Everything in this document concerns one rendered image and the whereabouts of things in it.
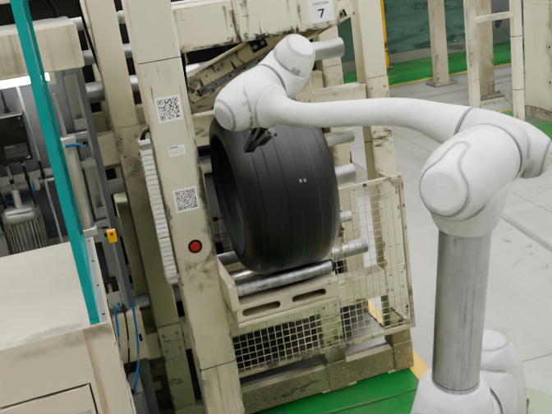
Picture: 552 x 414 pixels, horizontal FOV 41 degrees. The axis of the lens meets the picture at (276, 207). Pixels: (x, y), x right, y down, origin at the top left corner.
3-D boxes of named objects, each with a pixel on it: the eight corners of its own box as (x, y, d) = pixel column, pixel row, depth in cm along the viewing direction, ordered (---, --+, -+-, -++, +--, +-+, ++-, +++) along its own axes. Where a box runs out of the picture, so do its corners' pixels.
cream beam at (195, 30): (172, 56, 241) (163, 10, 236) (160, 50, 264) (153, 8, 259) (342, 25, 255) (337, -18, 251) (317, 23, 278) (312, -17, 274)
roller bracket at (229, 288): (232, 314, 231) (227, 286, 228) (206, 270, 268) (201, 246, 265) (242, 311, 232) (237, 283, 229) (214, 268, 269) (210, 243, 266)
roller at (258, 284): (236, 300, 235) (233, 287, 233) (232, 294, 239) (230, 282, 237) (336, 273, 243) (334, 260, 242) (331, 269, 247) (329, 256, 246)
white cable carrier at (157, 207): (167, 283, 236) (138, 141, 220) (165, 278, 240) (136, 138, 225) (181, 280, 237) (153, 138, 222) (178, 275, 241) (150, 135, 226)
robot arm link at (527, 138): (485, 94, 152) (454, 112, 142) (571, 121, 142) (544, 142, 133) (472, 150, 158) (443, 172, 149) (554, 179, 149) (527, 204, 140)
